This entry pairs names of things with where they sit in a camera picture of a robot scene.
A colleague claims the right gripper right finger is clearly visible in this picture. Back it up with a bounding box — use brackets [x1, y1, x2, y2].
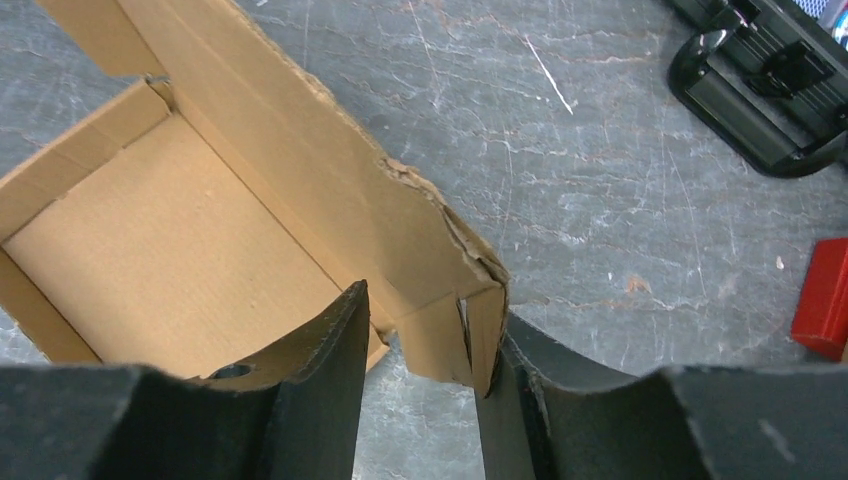
[476, 316, 847, 479]

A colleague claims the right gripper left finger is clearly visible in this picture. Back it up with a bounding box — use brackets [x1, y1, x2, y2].
[1, 280, 370, 479]

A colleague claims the red object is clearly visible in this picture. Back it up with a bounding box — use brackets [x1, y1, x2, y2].
[790, 237, 847, 362]

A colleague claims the black poker chip case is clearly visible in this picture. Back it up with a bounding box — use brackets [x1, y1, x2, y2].
[667, 1, 847, 178]

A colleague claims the cardboard box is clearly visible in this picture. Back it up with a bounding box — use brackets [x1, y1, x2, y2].
[1, 1, 509, 394]

